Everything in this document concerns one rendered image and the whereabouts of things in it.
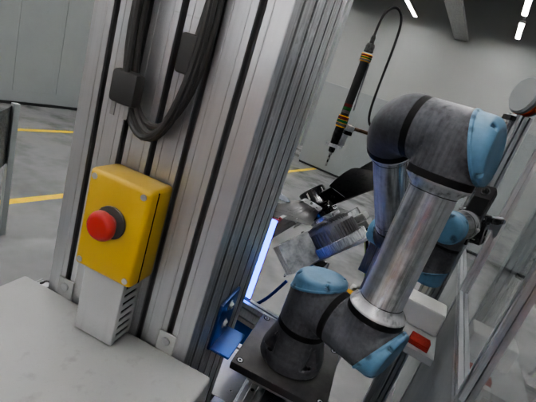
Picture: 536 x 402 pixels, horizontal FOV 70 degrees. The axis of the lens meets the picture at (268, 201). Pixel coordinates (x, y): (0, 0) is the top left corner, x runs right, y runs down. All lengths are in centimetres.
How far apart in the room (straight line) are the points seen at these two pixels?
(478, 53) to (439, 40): 123
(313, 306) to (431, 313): 99
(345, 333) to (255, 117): 50
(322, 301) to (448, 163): 37
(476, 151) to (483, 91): 1303
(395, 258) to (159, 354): 43
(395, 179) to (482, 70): 1298
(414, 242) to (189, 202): 41
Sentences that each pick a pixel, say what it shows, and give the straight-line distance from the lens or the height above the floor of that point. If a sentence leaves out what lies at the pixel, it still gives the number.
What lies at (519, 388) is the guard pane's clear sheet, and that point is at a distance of 95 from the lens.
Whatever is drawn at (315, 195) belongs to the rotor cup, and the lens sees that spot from 167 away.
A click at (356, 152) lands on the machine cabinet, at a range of 883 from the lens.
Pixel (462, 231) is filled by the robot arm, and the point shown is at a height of 145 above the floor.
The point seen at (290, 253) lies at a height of 99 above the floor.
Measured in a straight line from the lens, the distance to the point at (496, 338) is 117.
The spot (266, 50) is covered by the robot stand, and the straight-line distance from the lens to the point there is 44.
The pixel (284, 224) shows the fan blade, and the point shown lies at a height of 105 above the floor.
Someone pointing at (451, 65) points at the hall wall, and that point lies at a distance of 1387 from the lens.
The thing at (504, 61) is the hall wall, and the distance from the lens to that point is 1383.
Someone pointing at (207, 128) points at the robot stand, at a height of 155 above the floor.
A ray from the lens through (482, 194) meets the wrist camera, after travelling 116.
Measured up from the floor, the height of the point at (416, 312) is 93.
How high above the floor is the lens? 162
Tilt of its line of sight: 17 degrees down
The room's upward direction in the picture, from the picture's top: 19 degrees clockwise
